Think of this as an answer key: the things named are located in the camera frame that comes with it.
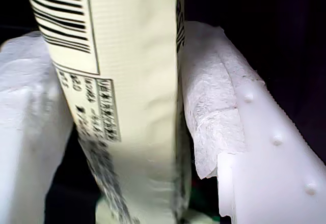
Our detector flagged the snack bar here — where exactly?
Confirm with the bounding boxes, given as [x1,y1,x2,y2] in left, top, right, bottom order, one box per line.
[23,0,217,224]

